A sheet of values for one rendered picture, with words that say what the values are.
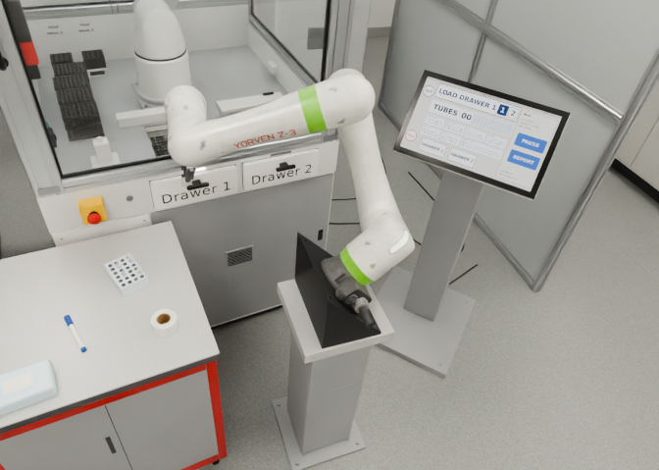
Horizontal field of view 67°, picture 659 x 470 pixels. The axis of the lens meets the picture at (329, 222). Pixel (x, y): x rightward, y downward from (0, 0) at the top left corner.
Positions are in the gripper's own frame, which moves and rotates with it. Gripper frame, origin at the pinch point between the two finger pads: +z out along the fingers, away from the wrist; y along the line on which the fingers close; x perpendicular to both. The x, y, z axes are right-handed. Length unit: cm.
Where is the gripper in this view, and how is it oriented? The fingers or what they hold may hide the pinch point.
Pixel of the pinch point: (186, 178)
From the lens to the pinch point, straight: 171.2
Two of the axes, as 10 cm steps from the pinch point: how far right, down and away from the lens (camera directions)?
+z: -2.3, 4.8, 8.4
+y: 3.8, 8.4, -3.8
